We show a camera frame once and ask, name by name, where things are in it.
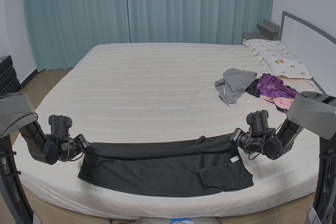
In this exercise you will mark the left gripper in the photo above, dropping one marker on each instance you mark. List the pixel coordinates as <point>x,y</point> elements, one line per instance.
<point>82,140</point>

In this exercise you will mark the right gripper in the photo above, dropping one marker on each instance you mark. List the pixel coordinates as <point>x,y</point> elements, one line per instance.
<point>235,135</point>

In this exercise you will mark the black T-shirt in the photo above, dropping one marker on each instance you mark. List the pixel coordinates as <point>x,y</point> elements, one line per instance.
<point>157,165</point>

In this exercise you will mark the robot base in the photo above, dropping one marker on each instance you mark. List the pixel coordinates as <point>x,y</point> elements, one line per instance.
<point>157,220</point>

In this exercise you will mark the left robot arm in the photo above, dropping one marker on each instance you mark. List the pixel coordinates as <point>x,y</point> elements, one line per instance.
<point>36,139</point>

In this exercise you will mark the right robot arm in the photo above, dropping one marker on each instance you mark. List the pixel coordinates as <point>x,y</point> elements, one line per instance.
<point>312,115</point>

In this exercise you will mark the bed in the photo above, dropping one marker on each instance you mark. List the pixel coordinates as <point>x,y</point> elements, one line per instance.
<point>157,81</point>

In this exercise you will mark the shiny black garment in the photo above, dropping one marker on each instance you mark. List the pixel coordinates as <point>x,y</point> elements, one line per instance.
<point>252,89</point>

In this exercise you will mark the grey garment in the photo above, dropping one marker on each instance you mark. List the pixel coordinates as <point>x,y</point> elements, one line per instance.
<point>235,83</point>

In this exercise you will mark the pink garment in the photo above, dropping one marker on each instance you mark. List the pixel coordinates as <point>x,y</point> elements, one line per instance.
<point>282,103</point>

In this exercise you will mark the purple garment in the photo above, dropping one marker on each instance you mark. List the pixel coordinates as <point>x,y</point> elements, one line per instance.
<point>273,86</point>

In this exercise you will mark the white printed pillow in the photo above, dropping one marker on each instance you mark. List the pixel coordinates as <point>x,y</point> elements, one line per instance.
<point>278,58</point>

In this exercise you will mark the black chest of drawers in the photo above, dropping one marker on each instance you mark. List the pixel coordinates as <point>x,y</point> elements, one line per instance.
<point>9,77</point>

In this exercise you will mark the grey bedside table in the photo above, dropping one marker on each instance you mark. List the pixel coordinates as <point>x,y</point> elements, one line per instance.
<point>268,26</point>

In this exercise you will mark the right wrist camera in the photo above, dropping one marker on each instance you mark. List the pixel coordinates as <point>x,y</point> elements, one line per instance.
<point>249,119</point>

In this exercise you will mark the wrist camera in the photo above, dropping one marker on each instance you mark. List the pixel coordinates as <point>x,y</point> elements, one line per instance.
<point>249,119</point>
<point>69,123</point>

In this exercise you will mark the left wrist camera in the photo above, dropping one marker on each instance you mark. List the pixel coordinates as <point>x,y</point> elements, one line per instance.
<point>69,123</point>

